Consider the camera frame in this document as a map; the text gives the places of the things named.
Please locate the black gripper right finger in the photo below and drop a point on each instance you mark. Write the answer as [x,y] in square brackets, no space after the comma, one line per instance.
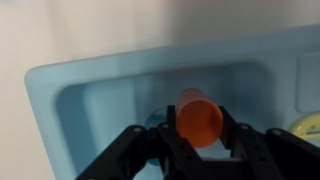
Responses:
[266,153]

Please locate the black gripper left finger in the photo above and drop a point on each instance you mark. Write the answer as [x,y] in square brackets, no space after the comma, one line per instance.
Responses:
[140,153]

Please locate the orange toy cup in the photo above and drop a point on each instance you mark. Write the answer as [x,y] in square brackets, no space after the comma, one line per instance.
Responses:
[200,123]

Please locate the light blue toy sink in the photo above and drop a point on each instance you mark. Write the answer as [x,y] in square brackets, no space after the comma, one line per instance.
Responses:
[100,73]

